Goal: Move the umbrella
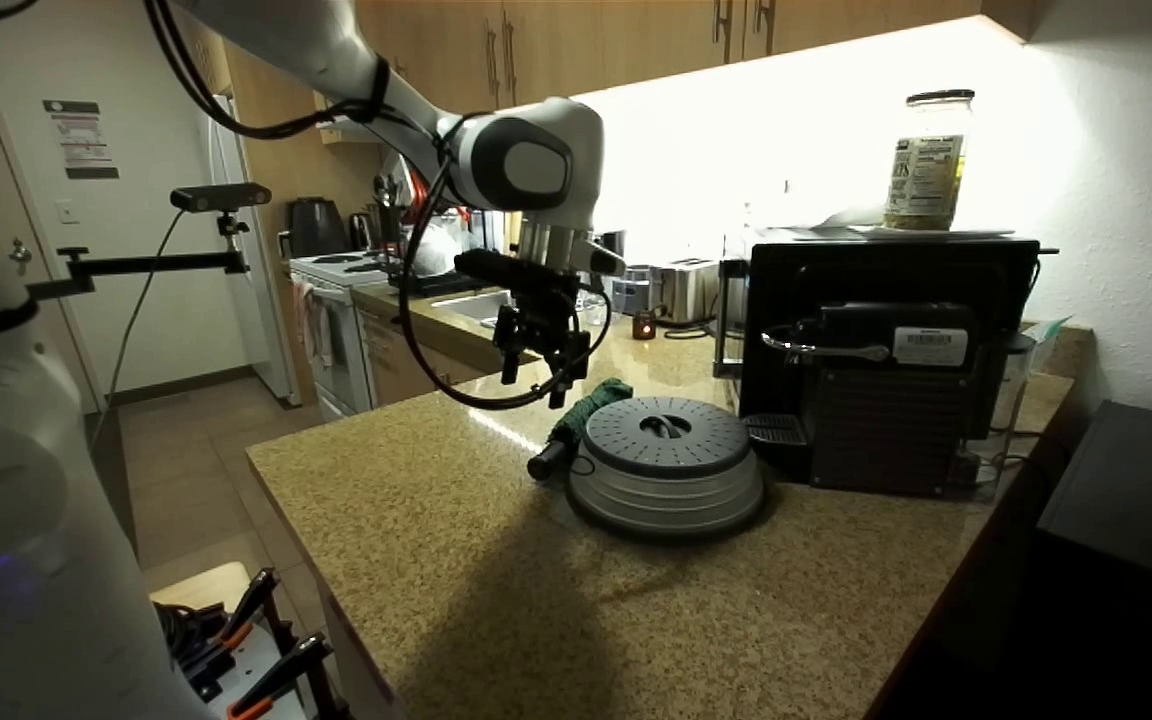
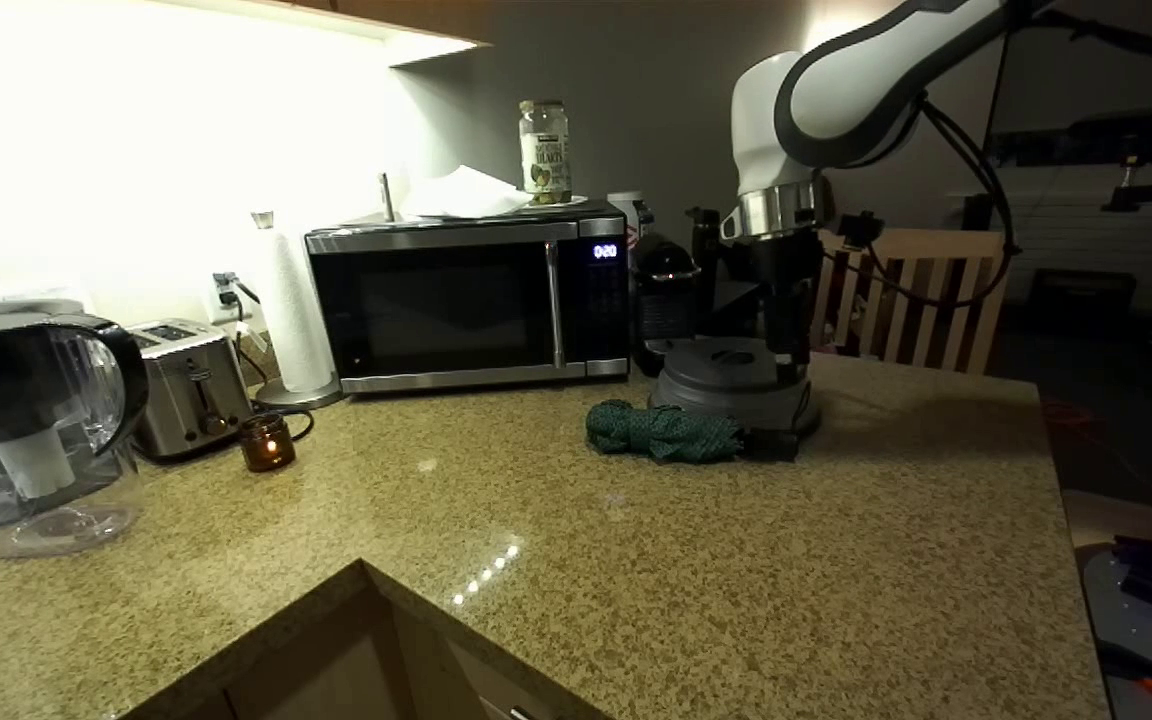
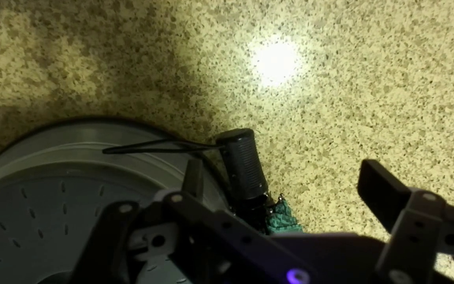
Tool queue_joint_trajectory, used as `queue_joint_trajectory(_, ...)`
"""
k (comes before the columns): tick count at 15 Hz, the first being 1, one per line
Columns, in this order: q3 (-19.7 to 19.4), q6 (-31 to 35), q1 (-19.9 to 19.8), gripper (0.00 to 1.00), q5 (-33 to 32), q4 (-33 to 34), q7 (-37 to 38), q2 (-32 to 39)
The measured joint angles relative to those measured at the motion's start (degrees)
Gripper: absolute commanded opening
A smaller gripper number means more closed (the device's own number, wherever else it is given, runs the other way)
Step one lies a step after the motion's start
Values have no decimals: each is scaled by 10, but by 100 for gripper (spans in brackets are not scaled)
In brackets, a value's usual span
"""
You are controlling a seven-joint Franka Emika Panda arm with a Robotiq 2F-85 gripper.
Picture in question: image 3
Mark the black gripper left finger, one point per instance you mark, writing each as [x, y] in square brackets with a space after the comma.
[201, 242]

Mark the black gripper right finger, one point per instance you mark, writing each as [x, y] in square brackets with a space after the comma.
[421, 230]

